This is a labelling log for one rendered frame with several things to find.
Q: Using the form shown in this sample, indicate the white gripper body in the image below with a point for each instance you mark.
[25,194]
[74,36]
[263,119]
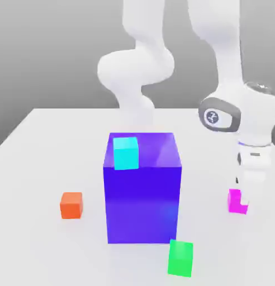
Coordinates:
[252,182]

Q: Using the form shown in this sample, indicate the small magenta cube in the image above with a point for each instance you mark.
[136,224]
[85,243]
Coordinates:
[234,202]

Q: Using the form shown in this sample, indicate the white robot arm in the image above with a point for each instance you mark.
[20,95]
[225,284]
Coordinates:
[227,55]

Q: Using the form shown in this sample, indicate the small green cube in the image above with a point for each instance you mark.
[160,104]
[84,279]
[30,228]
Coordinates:
[180,259]

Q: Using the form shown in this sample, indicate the small cyan cube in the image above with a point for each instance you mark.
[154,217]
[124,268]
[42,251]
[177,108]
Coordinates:
[125,156]

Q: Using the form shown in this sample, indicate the small orange cube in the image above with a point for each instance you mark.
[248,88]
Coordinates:
[71,206]

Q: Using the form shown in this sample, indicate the large blue box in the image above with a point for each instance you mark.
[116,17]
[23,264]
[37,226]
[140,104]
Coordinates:
[140,201]

